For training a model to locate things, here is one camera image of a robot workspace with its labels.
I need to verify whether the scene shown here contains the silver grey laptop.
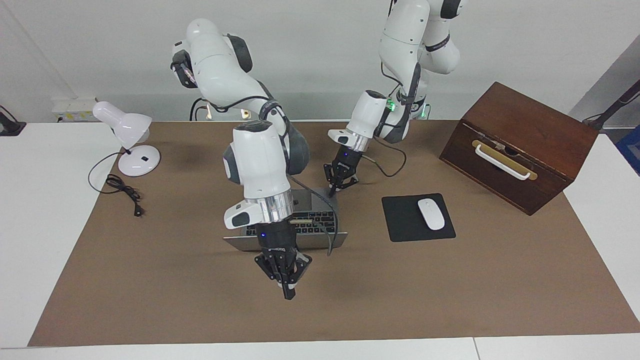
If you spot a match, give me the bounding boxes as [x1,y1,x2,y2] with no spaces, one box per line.
[223,188,349,252]

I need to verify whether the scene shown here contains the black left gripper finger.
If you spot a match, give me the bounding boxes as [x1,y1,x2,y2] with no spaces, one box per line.
[323,163,341,197]
[336,174,360,194]

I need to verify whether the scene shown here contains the white box handle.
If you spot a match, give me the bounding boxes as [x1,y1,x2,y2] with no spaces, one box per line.
[474,144,532,181]

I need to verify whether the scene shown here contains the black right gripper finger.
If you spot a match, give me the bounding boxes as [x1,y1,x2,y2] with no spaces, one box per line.
[254,253,296,301]
[287,253,313,291]

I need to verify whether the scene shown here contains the black lamp power cable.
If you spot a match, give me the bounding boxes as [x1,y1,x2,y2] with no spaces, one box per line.
[88,151,145,217]

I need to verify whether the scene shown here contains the black slanted stand pole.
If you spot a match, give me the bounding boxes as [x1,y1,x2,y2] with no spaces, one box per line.
[582,80,640,132]

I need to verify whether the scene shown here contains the white power strip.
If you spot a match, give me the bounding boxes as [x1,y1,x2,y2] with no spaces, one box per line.
[51,97,97,123]

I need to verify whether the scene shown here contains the white desk lamp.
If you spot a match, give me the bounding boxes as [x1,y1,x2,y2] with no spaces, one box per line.
[92,101,162,177]

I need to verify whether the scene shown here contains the brown table mat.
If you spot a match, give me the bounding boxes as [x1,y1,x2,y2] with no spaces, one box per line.
[27,120,640,347]

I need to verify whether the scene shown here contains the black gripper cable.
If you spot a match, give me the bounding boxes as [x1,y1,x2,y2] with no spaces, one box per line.
[287,172,341,257]
[362,60,422,179]

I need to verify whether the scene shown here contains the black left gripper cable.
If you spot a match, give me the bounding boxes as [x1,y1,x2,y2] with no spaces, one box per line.
[362,60,422,179]

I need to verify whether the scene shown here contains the black clamp mount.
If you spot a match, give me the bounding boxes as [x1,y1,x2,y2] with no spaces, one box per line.
[0,105,27,137]

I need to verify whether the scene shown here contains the black mouse pad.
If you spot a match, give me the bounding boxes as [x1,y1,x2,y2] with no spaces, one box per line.
[381,193,457,243]

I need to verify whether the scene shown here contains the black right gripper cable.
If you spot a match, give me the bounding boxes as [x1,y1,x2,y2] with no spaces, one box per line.
[287,172,341,257]

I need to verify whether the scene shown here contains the brass handle backplate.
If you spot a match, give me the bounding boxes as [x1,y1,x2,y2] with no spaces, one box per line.
[471,139,539,181]

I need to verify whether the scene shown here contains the white computer mouse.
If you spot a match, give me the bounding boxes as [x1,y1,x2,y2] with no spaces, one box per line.
[417,198,446,231]

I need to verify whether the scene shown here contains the dark brown wooden box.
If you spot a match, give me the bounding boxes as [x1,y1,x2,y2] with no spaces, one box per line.
[439,81,600,217]

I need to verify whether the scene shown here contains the black right base cable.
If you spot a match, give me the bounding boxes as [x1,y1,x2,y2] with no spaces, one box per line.
[189,96,210,122]

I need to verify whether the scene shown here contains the blue crate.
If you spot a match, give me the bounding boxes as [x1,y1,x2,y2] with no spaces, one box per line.
[616,125,640,176]

